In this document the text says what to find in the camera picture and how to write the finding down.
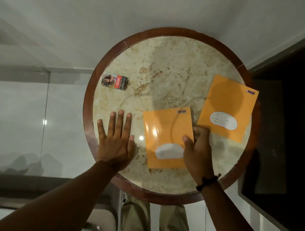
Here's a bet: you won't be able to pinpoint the person's right hand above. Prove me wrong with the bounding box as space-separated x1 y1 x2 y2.
182 126 215 186

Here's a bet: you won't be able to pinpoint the person's left hand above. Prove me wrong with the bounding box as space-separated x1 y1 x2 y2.
96 110 136 172

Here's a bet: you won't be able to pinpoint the glossy orange notebook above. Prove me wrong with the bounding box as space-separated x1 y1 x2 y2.
143 106 194 169

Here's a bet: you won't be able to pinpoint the person's right forearm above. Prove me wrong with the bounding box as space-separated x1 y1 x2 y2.
200 180 254 231

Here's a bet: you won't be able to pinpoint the person's left forearm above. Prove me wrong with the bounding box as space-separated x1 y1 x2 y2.
0 160 118 231

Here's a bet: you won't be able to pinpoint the red and black cigarette pack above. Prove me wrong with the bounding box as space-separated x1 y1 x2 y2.
101 73 129 91

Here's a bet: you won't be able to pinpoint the matte orange notebook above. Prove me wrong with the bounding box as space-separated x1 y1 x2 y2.
197 74 259 144

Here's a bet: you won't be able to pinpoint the round marble table wooden rim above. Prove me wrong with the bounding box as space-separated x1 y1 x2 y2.
82 27 261 206

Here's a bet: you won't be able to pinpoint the person's khaki trousers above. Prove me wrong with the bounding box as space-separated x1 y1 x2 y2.
120 195 190 231

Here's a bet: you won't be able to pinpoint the dark framed cabinet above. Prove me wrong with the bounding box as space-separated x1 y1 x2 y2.
238 38 305 231

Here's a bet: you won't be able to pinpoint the black bead bracelet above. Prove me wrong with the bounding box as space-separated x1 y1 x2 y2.
196 173 222 192

